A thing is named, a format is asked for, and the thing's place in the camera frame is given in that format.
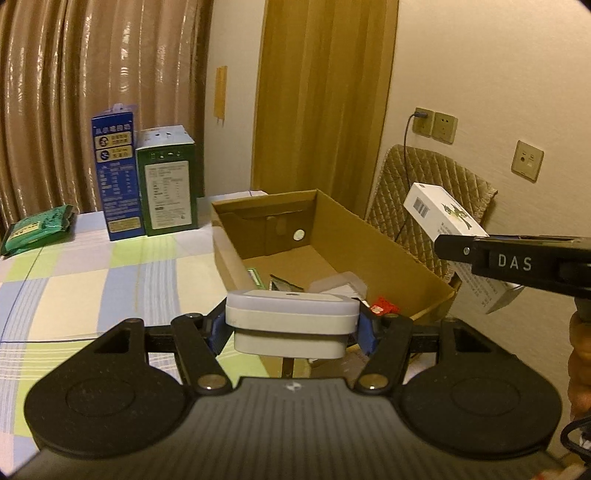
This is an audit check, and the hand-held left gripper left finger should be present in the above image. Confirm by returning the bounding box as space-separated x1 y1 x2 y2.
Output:
92 305 234 395

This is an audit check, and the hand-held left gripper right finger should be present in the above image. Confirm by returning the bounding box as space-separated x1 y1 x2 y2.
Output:
353 305 520 395

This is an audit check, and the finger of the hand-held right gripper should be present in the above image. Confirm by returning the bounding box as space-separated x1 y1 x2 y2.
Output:
434 234 475 275

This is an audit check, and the red candy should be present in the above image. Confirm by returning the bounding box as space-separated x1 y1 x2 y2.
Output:
370 298 400 317

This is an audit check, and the white box green print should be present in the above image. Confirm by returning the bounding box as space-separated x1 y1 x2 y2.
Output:
403 182 522 315

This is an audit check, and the cardboard box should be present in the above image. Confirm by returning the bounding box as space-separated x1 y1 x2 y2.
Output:
210 188 462 379

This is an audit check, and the checkered cloth desktop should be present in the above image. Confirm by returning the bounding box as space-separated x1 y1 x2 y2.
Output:
0 196 287 462

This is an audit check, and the person's right hand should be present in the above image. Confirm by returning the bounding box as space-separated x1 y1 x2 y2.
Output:
568 311 591 416

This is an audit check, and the chair with quilted cover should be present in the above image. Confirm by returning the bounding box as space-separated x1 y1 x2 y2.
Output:
365 144 498 287

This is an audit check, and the tall green carton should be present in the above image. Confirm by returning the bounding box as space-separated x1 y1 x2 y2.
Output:
135 124 200 237

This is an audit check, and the tall blue carton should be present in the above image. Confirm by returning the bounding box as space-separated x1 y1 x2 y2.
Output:
91 104 141 241

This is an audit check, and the green wet wipes packet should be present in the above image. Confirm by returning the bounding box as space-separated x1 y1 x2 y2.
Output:
0 205 78 257

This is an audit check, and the wooden door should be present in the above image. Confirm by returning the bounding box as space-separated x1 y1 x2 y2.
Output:
252 0 400 222

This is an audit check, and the brown curtain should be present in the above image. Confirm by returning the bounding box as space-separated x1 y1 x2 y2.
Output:
0 0 213 227

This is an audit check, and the wall socket with round port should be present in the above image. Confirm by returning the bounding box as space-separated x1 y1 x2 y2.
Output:
512 141 544 183

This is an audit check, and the plain wall socket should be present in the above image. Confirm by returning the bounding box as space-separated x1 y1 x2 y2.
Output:
433 112 459 145

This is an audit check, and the wall socket with plug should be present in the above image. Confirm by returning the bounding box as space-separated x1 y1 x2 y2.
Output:
412 107 435 138

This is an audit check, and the dark charger cable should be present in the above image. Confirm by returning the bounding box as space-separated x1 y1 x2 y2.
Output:
394 107 429 243

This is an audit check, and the yellow wall sticker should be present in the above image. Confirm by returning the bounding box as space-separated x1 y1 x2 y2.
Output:
213 66 228 126

